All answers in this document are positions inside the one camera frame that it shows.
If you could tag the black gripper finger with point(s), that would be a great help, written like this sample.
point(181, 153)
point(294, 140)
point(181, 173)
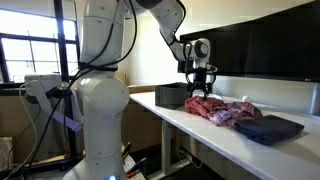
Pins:
point(208, 90)
point(196, 90)

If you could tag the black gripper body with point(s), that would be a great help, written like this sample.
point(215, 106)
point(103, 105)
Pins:
point(200, 78)

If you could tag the plain pink cloth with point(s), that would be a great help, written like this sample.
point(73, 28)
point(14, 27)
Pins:
point(200, 105)

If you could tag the pink blue floral cloth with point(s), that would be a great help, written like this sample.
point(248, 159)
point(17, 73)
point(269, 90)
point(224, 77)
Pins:
point(233, 113)

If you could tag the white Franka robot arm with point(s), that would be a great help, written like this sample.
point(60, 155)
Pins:
point(103, 100)

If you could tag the grey rectangular box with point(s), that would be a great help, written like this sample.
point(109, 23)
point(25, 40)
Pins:
point(168, 96)

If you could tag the brown cardboard box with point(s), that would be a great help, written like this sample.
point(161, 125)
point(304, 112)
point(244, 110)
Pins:
point(140, 126)

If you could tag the small white ball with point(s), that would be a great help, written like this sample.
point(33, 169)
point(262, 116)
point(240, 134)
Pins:
point(245, 98)

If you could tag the black flat monitor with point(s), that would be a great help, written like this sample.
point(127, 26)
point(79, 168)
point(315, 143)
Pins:
point(230, 53)
point(286, 43)

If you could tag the white desk leg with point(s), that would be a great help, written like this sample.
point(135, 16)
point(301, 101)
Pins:
point(166, 146)

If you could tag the dark navy folded cloth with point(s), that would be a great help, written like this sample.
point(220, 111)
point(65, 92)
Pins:
point(268, 130)

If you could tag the black vertical pole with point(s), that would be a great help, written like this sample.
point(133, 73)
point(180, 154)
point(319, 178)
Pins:
point(68, 126)

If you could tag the white bin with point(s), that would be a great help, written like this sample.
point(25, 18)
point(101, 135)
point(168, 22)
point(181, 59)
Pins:
point(5, 153)

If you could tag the white device on bracket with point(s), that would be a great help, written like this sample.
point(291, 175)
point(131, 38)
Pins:
point(41, 83)

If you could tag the dark window frame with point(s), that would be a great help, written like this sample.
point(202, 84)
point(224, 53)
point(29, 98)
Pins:
point(33, 36)

